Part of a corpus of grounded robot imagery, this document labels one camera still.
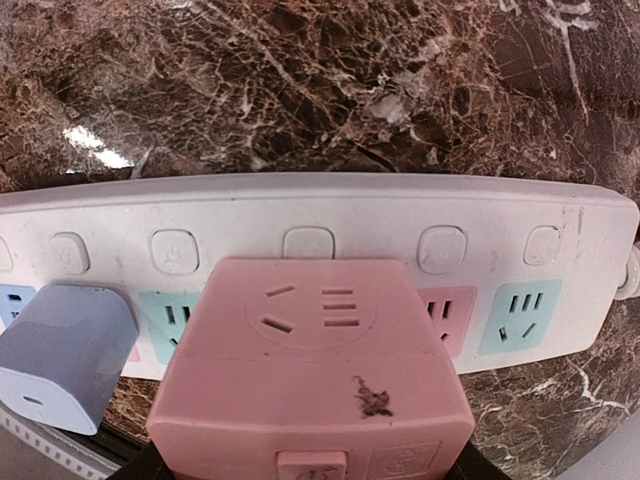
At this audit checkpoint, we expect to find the blue plug adapter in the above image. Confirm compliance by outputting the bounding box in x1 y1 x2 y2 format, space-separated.
1 285 138 436

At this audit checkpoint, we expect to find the white colourful power strip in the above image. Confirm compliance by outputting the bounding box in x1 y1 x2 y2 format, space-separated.
1 173 639 380

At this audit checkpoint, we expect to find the white power strip cable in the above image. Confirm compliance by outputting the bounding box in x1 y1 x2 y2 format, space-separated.
614 242 640 304

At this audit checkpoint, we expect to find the white slotted cable duct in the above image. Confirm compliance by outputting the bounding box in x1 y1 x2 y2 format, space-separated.
1 404 126 480

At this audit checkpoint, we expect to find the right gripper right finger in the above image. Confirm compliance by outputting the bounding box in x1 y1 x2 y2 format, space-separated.
452 442 510 480

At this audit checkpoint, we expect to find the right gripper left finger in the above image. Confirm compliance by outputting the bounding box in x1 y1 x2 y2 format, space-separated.
108 442 168 480

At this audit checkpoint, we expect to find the pink cube socket adapter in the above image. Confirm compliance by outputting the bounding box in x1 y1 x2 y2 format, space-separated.
147 258 475 479

